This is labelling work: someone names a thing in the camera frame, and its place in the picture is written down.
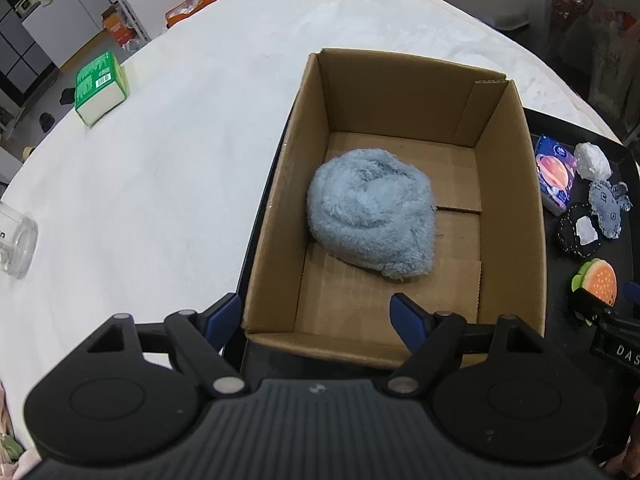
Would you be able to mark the small orange carton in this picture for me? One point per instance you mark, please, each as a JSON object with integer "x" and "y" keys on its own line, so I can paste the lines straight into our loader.
{"x": 117, "y": 27}

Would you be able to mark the large orange carton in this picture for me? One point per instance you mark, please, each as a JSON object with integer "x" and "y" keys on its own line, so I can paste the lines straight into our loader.
{"x": 197, "y": 2}

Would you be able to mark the black shoe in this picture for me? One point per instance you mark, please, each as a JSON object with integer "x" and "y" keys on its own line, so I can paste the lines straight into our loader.
{"x": 46, "y": 121}
{"x": 67, "y": 96}

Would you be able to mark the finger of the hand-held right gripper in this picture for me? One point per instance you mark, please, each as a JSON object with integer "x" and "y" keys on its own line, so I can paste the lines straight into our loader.
{"x": 590, "y": 307}

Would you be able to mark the black plush toy white patch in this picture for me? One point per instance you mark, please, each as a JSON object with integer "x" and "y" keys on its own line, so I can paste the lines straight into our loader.
{"x": 580, "y": 232}

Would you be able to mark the white metal rack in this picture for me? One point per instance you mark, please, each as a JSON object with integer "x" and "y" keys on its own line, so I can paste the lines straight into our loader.
{"x": 127, "y": 5}

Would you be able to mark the burger plush toy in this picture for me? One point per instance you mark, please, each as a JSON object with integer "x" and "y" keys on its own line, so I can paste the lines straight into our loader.
{"x": 600, "y": 280}

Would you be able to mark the purple planet print packet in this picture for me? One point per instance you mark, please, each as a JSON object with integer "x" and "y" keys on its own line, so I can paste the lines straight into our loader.
{"x": 555, "y": 172}

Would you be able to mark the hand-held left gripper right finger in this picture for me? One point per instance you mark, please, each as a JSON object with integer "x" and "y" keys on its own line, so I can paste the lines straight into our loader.
{"x": 406, "y": 321}

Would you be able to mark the clear glass jar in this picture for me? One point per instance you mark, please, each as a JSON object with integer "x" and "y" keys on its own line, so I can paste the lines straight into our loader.
{"x": 15, "y": 242}

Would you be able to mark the tape roll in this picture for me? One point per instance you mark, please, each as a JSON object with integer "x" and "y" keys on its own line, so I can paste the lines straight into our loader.
{"x": 28, "y": 151}

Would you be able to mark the light blue fluffy cloth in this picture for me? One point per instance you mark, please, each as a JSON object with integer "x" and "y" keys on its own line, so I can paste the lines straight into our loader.
{"x": 372, "y": 212}

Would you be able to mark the green tissue pack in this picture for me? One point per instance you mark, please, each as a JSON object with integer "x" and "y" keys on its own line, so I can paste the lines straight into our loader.
{"x": 100, "y": 87}

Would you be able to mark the brown cardboard box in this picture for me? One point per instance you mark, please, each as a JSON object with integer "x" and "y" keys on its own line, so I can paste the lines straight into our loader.
{"x": 400, "y": 170}

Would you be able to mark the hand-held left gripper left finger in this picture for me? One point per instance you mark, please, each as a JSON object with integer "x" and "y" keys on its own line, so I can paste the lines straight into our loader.
{"x": 223, "y": 321}

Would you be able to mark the white cabinet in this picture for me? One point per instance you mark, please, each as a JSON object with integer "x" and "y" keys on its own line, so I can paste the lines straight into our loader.
{"x": 65, "y": 15}

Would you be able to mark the dark grey panel cabinet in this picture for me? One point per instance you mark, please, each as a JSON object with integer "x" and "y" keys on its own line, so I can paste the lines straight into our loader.
{"x": 20, "y": 60}

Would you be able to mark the black tray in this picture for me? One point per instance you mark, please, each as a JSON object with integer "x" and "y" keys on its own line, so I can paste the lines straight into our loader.
{"x": 560, "y": 270}

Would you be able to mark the denim plush toy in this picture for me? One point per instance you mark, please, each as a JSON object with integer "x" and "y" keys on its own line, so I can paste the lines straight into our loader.
{"x": 607, "y": 207}

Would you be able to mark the white crumpled cloth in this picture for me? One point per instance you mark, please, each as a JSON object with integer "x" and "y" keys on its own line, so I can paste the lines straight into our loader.
{"x": 592, "y": 160}

